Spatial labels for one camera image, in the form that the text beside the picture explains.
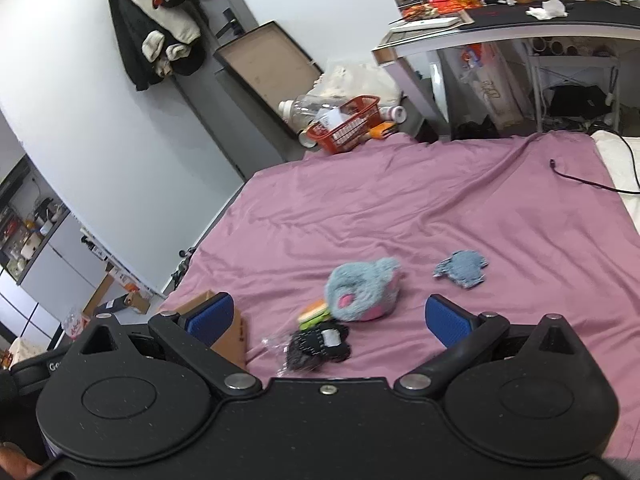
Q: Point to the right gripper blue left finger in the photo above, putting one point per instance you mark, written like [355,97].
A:
[226,379]

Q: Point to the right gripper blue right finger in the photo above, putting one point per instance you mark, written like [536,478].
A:
[468,339]

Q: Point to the blue plush paw slipper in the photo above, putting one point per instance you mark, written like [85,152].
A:
[363,291]

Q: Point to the black knitted patch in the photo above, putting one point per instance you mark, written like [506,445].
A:
[325,342]

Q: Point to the burger plush toy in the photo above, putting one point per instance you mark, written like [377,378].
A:
[314,314]

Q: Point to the cardboard box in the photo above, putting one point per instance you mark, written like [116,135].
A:
[213,320]

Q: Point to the pink bed sheet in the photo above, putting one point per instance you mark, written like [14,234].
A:
[537,208]

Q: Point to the orange bottle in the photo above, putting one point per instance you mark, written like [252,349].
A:
[382,130]

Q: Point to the red plastic basket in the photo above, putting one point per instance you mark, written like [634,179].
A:
[341,128]

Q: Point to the clear plastic bottle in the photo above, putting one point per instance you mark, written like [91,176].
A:
[306,107]

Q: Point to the plastic shopping bag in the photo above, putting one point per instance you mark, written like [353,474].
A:
[491,80]

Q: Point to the framed cork board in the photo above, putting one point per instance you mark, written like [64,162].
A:
[271,67]

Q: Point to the hanging clothes on door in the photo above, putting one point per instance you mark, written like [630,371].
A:
[156,39]

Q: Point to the white desk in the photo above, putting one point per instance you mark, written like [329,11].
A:
[494,23]

